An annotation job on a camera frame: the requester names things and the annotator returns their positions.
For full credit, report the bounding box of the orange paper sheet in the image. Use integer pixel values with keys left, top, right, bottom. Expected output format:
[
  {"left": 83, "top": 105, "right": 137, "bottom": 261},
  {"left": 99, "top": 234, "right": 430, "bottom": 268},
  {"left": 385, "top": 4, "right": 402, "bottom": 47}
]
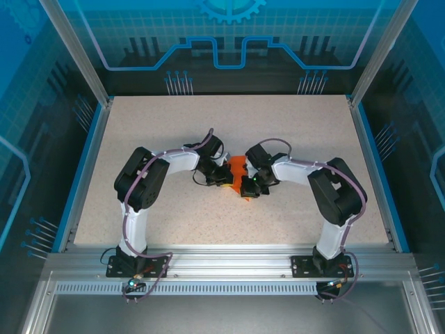
[{"left": 225, "top": 155, "right": 255, "bottom": 205}]

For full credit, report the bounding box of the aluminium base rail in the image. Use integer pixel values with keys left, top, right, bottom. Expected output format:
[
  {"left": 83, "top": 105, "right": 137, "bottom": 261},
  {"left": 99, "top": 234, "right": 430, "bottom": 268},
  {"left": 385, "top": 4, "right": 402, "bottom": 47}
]
[{"left": 44, "top": 243, "right": 416, "bottom": 279}]

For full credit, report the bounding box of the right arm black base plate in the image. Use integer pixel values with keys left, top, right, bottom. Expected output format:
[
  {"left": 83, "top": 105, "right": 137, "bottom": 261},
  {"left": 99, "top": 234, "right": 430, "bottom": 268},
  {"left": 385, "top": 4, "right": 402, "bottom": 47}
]
[{"left": 291, "top": 255, "right": 355, "bottom": 278}]

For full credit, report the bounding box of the slotted grey cable duct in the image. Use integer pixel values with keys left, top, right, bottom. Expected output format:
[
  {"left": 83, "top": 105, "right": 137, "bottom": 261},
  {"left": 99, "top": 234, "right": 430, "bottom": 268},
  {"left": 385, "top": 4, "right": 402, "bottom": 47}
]
[{"left": 54, "top": 282, "right": 321, "bottom": 296}]

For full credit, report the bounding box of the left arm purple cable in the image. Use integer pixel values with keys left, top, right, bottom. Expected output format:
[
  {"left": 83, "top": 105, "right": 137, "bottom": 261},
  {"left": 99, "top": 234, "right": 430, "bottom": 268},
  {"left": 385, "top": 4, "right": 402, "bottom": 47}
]
[{"left": 121, "top": 127, "right": 215, "bottom": 304}]

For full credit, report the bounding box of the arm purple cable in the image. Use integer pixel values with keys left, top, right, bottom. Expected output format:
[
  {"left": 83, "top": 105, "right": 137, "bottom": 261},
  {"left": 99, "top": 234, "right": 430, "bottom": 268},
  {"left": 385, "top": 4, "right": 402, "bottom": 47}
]
[
  {"left": 259, "top": 138, "right": 369, "bottom": 304},
  {"left": 121, "top": 127, "right": 215, "bottom": 304}
]

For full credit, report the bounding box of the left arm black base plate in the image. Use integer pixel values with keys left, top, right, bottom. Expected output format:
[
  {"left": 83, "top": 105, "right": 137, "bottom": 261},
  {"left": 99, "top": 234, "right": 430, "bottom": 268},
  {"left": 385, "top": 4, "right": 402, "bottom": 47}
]
[{"left": 106, "top": 255, "right": 170, "bottom": 278}]

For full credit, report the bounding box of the aluminium table side rail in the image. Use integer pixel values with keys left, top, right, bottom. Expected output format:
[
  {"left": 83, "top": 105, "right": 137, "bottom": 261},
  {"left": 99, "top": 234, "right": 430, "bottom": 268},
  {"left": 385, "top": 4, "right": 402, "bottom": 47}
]
[
  {"left": 347, "top": 97, "right": 411, "bottom": 253},
  {"left": 57, "top": 99, "right": 115, "bottom": 253}
]

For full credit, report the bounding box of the cable connector with green light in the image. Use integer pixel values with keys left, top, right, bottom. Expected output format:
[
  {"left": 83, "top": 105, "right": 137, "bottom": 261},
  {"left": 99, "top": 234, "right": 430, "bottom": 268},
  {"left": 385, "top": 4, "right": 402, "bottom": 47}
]
[
  {"left": 127, "top": 274, "right": 145, "bottom": 292},
  {"left": 325, "top": 278, "right": 348, "bottom": 292}
]

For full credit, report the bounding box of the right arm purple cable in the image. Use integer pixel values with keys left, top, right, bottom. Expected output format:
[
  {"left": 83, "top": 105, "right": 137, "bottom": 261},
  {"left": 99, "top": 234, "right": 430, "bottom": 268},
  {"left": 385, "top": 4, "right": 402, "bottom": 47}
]
[{"left": 259, "top": 138, "right": 369, "bottom": 304}]

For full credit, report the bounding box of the thin black wire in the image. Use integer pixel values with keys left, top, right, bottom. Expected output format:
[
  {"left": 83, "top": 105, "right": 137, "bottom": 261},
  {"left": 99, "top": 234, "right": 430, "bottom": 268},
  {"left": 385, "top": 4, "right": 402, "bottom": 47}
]
[{"left": 99, "top": 246, "right": 118, "bottom": 268}]

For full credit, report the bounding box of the aluminium frame post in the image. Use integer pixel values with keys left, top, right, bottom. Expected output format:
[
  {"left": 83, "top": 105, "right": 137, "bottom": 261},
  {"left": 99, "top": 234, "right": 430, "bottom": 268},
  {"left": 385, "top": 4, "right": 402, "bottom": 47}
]
[
  {"left": 347, "top": 0, "right": 420, "bottom": 109},
  {"left": 37, "top": 0, "right": 115, "bottom": 109}
]

